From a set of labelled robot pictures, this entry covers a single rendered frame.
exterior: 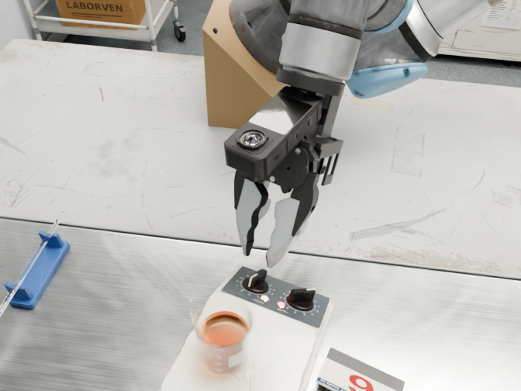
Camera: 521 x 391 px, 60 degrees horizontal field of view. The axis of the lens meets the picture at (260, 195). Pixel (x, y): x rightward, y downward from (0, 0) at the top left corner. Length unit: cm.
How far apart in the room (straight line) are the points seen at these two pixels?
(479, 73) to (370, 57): 234
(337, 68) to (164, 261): 34
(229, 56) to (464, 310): 49
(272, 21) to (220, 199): 30
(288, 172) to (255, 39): 36
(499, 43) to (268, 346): 271
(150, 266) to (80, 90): 44
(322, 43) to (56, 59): 72
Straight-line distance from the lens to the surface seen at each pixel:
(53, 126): 88
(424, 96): 98
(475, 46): 301
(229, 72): 75
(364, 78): 70
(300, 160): 46
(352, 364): 57
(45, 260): 66
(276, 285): 56
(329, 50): 45
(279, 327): 48
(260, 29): 78
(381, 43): 70
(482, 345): 64
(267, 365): 46
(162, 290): 61
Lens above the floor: 142
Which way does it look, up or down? 47 degrees down
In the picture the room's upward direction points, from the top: 3 degrees clockwise
